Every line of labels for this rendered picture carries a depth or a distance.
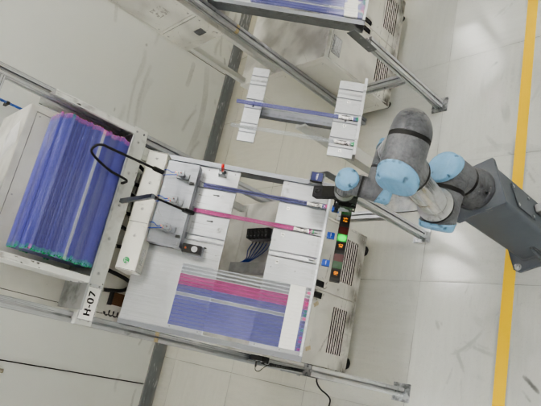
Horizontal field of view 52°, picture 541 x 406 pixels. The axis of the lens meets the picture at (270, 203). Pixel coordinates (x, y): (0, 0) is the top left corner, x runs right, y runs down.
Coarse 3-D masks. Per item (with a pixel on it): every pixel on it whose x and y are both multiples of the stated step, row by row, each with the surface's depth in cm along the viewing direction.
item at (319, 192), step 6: (318, 186) 206; (324, 186) 204; (330, 186) 203; (312, 192) 206; (318, 192) 205; (324, 192) 203; (330, 192) 202; (318, 198) 206; (324, 198) 204; (330, 198) 203; (336, 198) 201
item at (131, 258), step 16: (160, 160) 222; (144, 176) 220; (160, 176) 219; (144, 192) 218; (144, 208) 216; (128, 224) 214; (144, 224) 214; (128, 240) 212; (144, 240) 213; (128, 256) 210; (144, 256) 217; (128, 272) 215
